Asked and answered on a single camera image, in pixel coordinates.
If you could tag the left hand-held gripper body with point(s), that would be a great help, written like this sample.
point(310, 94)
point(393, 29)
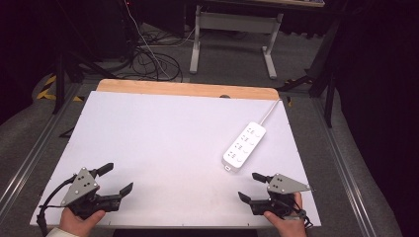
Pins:
point(80, 187)

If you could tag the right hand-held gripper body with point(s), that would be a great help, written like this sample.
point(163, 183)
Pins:
point(283, 187)

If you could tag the white power strip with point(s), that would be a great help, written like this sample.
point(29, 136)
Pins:
point(243, 148)

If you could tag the person's left hand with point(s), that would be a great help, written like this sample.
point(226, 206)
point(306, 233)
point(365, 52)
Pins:
point(79, 225)

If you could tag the person's right hand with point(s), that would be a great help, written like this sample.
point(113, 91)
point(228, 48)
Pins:
point(291, 227)

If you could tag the white board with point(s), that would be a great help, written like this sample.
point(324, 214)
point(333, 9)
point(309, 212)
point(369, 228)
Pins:
point(148, 148)

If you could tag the yellow black hazard tape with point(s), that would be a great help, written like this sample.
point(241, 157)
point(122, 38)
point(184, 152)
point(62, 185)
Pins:
point(46, 90)

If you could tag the black metal stand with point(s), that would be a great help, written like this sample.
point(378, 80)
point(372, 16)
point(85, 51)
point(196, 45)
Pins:
point(61, 75)
point(326, 65)

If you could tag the wooden table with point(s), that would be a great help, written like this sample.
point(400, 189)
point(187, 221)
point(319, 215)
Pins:
point(184, 89)

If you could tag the aluminium floor rail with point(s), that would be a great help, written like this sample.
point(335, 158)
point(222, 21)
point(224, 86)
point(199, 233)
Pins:
point(29, 158)
point(349, 171)

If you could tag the white metal desk frame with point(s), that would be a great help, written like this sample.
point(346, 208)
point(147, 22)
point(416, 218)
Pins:
point(230, 21)

